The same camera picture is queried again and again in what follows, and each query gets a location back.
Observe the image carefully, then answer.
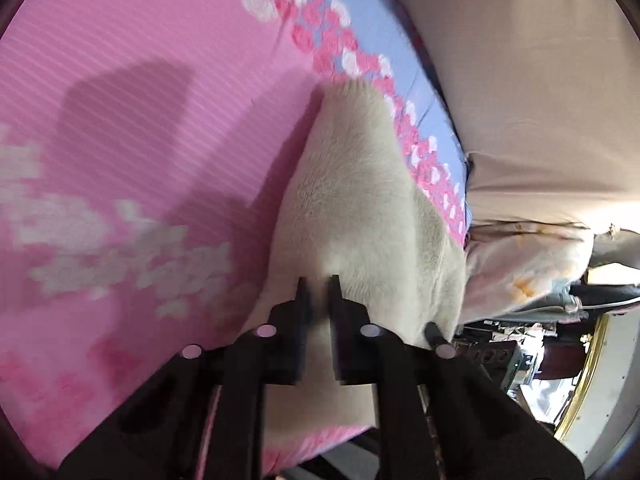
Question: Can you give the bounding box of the gold frame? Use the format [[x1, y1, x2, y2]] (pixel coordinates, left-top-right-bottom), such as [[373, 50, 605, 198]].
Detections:
[[555, 315, 613, 441]]

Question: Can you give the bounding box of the floral pillow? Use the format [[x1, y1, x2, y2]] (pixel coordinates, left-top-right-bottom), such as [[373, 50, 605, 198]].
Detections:
[[457, 222, 596, 326]]

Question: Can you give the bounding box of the beige draped cloth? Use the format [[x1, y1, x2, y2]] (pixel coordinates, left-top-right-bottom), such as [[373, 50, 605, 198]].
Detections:
[[375, 0, 640, 235]]

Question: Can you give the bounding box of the dark red furniture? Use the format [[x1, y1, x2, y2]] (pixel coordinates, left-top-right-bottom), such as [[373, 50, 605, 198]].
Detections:
[[535, 340, 591, 381]]

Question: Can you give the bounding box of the black speaker box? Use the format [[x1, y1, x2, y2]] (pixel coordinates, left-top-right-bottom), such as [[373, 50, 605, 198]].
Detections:
[[452, 342, 521, 391]]

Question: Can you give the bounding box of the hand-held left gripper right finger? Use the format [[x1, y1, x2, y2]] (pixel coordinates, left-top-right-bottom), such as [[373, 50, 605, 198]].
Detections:
[[327, 275, 586, 480]]

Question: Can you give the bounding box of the pink floral bed sheet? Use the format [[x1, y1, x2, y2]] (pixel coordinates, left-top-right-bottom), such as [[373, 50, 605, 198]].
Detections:
[[0, 0, 473, 480]]

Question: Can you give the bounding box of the cream sweater with black hearts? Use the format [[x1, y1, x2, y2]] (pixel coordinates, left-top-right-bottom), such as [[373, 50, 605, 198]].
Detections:
[[239, 80, 468, 458]]

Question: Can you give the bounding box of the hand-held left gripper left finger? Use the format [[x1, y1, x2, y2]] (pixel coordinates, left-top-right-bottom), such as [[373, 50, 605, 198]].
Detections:
[[57, 277, 313, 480]]

